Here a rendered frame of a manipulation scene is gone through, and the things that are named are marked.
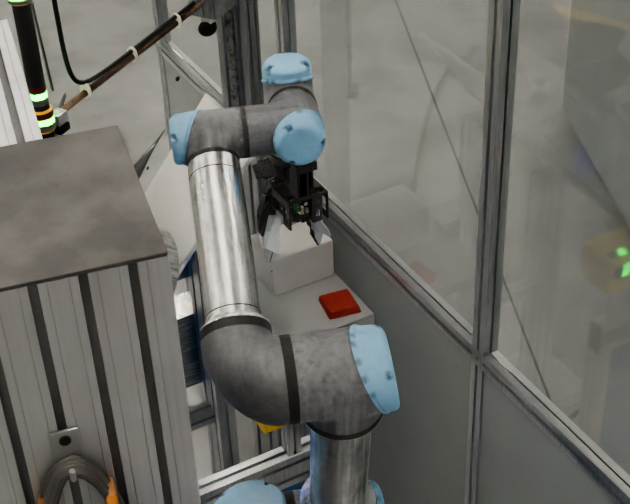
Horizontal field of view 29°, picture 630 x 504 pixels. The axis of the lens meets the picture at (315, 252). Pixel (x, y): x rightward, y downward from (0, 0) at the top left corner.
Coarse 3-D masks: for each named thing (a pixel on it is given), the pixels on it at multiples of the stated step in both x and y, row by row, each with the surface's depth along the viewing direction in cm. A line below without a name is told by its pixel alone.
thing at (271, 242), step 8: (272, 216) 199; (272, 224) 200; (280, 224) 198; (272, 232) 200; (264, 240) 201; (272, 240) 200; (280, 240) 198; (264, 248) 202; (272, 248) 200; (280, 248) 198; (264, 256) 203
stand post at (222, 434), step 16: (192, 256) 281; (192, 272) 285; (192, 288) 289; (192, 304) 293; (208, 384) 303; (208, 400) 308; (224, 400) 304; (224, 416) 305; (208, 432) 317; (224, 432) 308; (224, 448) 311; (224, 464) 314
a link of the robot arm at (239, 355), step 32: (192, 128) 174; (224, 128) 174; (192, 160) 173; (224, 160) 172; (192, 192) 171; (224, 192) 169; (224, 224) 166; (224, 256) 164; (224, 288) 162; (256, 288) 164; (224, 320) 158; (256, 320) 159; (224, 352) 157; (256, 352) 155; (224, 384) 157; (256, 384) 154; (256, 416) 156; (288, 416) 156
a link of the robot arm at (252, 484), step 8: (256, 480) 192; (232, 488) 192; (240, 488) 191; (248, 488) 191; (256, 488) 191; (264, 488) 190; (272, 488) 190; (224, 496) 191; (232, 496) 190; (240, 496) 190; (248, 496) 190; (256, 496) 189; (264, 496) 189; (272, 496) 189; (280, 496) 189; (288, 496) 191
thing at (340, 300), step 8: (320, 296) 293; (328, 296) 292; (336, 296) 292; (344, 296) 292; (352, 296) 294; (328, 304) 290; (336, 304) 290; (344, 304) 290; (352, 304) 290; (328, 312) 289; (336, 312) 288; (344, 312) 289; (352, 312) 289
